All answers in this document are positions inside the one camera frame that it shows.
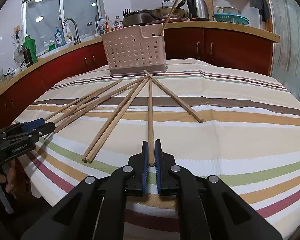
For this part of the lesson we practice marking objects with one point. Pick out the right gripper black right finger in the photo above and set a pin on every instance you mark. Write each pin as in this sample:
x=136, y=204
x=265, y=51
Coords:
x=207, y=207

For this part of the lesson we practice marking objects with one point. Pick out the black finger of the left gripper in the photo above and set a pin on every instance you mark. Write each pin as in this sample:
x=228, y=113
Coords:
x=45, y=129

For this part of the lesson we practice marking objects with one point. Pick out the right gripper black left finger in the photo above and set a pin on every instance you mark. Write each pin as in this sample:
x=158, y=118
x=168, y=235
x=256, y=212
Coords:
x=95, y=208

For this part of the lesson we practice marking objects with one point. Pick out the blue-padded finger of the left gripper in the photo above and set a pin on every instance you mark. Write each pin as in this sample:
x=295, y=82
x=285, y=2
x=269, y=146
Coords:
x=27, y=126

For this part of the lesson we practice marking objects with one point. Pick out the chrome kitchen faucet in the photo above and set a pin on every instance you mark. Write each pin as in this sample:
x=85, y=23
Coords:
x=74, y=29

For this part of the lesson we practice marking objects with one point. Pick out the person's left hand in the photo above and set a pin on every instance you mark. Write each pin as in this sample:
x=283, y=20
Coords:
x=9, y=178

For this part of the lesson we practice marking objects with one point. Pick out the long wooden chopstick left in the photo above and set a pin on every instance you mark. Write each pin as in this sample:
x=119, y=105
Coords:
x=85, y=97

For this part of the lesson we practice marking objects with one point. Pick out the wooden chopstick pair left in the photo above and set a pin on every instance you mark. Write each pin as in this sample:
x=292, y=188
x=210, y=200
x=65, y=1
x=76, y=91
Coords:
x=100, y=131

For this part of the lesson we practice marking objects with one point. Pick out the wooden chopstick pair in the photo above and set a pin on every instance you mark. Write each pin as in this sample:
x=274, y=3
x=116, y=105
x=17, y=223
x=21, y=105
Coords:
x=100, y=131
x=114, y=120

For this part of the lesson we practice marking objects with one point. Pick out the wooden chopstick pair right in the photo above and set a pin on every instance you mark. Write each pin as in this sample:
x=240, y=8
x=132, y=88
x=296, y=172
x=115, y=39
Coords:
x=114, y=120

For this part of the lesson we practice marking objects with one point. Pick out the white bowl on counter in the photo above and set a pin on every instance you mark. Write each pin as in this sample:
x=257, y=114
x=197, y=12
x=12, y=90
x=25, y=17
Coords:
x=10, y=73

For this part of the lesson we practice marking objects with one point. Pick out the drinking glass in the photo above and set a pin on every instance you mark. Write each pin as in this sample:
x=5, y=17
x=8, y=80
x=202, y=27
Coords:
x=1, y=74

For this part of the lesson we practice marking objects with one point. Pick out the black thermos bottle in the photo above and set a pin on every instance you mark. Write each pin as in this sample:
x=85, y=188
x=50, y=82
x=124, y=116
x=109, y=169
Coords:
x=27, y=57

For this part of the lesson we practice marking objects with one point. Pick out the green soap bottle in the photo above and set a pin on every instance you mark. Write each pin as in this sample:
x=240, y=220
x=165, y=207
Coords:
x=51, y=45

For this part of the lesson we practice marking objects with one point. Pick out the green thermos flask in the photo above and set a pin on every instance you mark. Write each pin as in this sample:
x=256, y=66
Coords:
x=31, y=45

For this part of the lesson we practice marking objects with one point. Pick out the blue detergent bottle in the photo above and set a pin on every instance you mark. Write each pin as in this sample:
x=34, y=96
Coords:
x=58, y=37

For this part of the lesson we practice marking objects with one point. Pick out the wooden chopstick crossing right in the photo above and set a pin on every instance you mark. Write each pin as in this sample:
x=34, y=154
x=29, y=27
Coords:
x=176, y=98

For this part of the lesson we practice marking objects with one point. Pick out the striped tablecloth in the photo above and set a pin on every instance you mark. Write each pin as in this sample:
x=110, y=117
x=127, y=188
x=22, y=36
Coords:
x=249, y=137

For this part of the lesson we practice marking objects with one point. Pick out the white spray cleaner bottle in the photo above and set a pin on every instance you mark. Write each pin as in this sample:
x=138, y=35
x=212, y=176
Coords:
x=68, y=33

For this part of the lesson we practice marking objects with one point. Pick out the pink perforated utensil holder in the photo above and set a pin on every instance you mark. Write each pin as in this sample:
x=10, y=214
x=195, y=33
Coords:
x=132, y=49

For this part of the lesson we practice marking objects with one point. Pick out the cooking oil bottle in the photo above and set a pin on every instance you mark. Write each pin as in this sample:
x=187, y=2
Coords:
x=109, y=25

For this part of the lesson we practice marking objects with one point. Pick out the aluminium sliding window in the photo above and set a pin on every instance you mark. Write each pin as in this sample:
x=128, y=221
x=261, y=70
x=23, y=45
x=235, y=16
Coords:
x=41, y=17

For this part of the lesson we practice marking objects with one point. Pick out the red white seasoning bag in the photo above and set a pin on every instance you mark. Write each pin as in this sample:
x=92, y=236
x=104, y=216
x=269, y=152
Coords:
x=118, y=24

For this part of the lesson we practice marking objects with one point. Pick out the knife block with knives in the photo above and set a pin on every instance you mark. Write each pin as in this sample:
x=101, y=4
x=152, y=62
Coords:
x=125, y=12

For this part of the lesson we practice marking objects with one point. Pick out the black rice cooker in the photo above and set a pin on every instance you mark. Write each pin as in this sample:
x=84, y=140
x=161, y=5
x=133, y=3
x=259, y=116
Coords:
x=138, y=17

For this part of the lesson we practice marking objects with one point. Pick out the red induction cooker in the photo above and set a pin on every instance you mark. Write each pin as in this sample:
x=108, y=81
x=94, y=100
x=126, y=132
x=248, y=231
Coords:
x=171, y=20

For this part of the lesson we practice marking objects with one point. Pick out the steel wok with lid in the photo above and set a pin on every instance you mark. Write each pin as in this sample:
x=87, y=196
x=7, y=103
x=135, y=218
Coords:
x=163, y=12

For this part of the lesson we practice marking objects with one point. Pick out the steel electric kettle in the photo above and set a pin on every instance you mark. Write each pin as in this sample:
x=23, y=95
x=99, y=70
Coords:
x=198, y=10

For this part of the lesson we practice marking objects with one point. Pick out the teal plastic colander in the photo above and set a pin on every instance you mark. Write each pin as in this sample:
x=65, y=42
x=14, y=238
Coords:
x=231, y=18

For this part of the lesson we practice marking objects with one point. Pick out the glass sliding door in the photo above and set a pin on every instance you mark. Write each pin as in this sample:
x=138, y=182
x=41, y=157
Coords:
x=286, y=59

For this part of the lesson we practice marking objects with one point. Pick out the wooden cutting board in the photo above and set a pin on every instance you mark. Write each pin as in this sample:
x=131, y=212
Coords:
x=209, y=4

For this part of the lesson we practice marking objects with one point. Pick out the dark grey hanging cloth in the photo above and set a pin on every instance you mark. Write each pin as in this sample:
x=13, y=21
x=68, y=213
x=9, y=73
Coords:
x=262, y=6

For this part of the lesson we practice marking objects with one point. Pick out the white green-handled pot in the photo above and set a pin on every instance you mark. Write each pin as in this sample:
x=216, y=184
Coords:
x=227, y=10

